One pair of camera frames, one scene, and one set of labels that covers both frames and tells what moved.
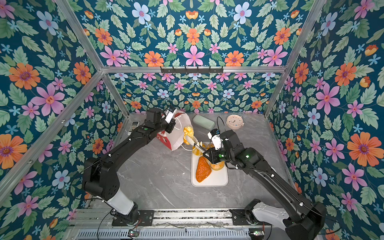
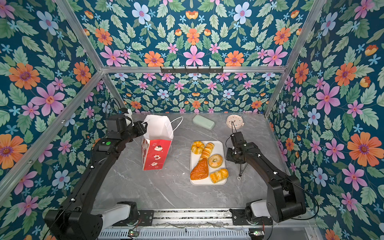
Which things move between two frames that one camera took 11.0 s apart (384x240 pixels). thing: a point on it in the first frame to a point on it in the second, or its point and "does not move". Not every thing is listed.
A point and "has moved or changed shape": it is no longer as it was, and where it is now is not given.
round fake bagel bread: [218, 166] does not move
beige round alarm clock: [234, 122] does not move
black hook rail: [191, 71] does not move
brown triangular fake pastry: [203, 169] has moved or changed shape
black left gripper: [169, 128] to [140, 128]
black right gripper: [212, 152] to [228, 156]
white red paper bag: [175, 139] to [156, 142]
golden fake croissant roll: [187, 131] to [219, 175]
